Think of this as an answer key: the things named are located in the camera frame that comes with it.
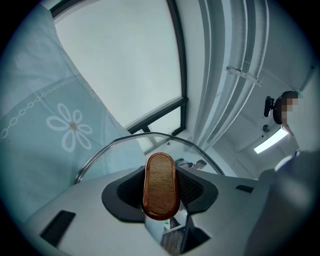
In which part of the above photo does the black head camera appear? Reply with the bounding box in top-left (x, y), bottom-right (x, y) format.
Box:
top-left (264, 96), bottom-right (276, 118)

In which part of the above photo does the black framed window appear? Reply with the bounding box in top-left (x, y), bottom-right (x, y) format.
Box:
top-left (49, 0), bottom-right (189, 137)

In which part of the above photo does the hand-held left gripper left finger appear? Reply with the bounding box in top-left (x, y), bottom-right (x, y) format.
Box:
top-left (26, 166), bottom-right (176, 256)

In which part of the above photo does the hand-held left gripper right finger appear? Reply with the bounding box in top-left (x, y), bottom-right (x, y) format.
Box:
top-left (176, 166), bottom-right (261, 256)

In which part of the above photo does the light blue floral tablecloth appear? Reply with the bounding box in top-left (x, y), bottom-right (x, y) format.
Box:
top-left (0, 4), bottom-right (148, 221)

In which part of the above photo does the person's torso in dark shirt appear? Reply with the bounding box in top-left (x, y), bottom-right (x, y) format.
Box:
top-left (249, 147), bottom-right (320, 256)

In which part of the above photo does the glass pot lid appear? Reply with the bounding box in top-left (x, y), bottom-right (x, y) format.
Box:
top-left (74, 131), bottom-right (226, 256)

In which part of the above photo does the ceiling light panel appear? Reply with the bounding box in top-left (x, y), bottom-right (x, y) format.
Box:
top-left (253, 128), bottom-right (290, 155)

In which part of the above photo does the white curtain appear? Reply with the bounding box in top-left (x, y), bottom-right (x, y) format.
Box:
top-left (194, 0), bottom-right (270, 151)

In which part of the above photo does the person's head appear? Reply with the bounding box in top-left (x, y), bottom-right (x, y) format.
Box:
top-left (273, 90), bottom-right (305, 131)

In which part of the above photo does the white curtain rail bracket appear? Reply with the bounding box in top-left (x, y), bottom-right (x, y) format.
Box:
top-left (226, 65), bottom-right (263, 87)

